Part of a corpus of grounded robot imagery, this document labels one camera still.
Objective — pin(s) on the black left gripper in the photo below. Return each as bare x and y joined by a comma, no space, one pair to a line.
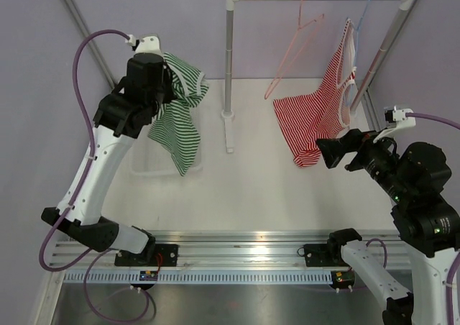
170,95

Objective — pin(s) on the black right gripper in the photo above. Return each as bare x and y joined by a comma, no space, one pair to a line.
333,149

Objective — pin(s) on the green striped tank top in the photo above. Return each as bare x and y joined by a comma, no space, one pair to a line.
173,127

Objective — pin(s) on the red striped tank top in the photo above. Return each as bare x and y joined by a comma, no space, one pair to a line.
325,113

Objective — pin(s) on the pink wire hanger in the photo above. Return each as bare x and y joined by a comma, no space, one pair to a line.
305,33

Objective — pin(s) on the blue wire hanger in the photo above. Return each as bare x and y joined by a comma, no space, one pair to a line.
356,29

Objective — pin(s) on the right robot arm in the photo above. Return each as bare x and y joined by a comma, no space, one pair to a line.
426,223

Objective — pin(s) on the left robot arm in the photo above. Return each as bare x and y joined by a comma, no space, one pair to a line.
118,122

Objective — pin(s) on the clear plastic basket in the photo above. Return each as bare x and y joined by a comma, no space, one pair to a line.
150,159

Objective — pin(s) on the grey clothes rack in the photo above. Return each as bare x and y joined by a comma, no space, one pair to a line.
404,9

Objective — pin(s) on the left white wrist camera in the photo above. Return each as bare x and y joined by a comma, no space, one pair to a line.
145,44

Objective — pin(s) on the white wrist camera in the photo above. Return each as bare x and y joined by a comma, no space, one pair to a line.
397,120
145,44

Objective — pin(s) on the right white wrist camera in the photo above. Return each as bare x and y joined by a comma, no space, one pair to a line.
397,120

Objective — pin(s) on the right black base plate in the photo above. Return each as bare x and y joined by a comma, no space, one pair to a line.
320,255

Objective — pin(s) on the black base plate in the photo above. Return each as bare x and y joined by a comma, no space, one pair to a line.
320,255
165,255

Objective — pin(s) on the aluminium mounting rail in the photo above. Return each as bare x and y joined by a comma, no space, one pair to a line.
255,250

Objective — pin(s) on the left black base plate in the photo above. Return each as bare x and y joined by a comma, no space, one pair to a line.
165,255

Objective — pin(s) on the white slotted cable duct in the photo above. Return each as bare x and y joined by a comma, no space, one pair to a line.
201,277

